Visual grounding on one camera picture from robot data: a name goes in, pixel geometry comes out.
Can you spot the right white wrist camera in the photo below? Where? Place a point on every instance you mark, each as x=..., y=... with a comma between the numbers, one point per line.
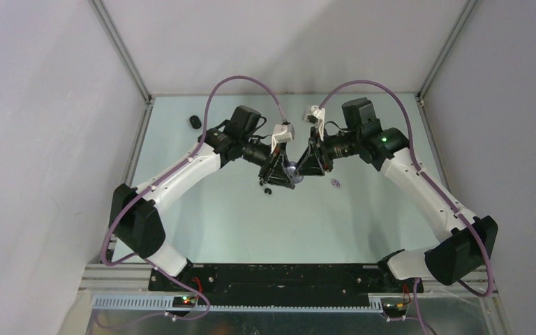
x=315, y=115

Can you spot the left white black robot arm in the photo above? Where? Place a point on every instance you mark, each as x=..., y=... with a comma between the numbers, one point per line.
x=135, y=217

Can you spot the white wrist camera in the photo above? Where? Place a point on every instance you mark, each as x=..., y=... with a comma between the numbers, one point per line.
x=315, y=115
x=282, y=133

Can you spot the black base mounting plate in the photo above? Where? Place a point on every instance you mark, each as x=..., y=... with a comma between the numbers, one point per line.
x=295, y=285

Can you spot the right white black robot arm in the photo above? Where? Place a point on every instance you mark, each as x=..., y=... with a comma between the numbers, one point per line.
x=465, y=241

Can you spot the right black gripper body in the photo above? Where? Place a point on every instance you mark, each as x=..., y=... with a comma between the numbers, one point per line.
x=338, y=146

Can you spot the black oval case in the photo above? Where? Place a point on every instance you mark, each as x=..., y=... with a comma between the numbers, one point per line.
x=195, y=122

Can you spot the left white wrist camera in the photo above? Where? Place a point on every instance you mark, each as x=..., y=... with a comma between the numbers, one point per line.
x=282, y=133

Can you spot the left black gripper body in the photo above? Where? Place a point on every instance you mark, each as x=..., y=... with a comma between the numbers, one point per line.
x=256, y=153

